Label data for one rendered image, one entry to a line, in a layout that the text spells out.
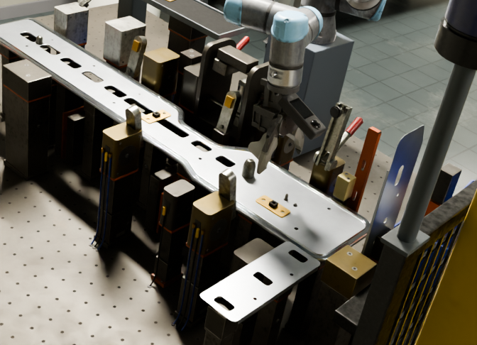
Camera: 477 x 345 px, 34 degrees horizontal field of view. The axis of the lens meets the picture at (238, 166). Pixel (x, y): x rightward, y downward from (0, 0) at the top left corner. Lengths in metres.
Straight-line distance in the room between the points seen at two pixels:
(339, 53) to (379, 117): 2.07
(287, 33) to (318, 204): 0.47
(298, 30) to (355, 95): 3.16
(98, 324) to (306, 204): 0.58
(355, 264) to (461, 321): 0.63
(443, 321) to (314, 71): 1.53
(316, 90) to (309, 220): 0.79
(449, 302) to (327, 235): 0.80
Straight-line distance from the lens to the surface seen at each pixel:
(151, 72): 2.27
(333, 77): 2.58
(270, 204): 1.84
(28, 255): 2.09
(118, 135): 1.94
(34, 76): 2.22
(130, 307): 1.96
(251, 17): 1.75
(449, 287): 1.02
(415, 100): 4.91
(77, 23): 2.58
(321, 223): 1.83
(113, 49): 2.38
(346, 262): 1.64
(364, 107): 4.65
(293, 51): 1.64
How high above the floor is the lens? 2.06
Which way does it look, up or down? 33 degrees down
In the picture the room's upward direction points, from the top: 11 degrees clockwise
